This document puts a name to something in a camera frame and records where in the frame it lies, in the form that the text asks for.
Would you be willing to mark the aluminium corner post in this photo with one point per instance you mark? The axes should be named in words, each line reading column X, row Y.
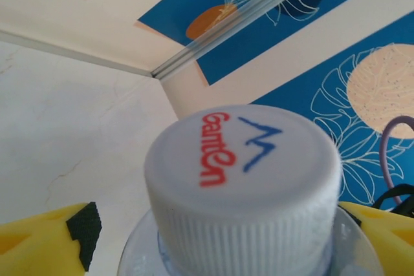
column 246, row 20

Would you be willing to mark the clear bottle red label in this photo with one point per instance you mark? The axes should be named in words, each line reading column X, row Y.
column 242, row 192

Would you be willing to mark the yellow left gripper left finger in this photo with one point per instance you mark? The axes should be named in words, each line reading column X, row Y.
column 35, row 247

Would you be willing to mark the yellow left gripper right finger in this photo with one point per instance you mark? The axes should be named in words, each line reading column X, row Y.
column 394, row 247

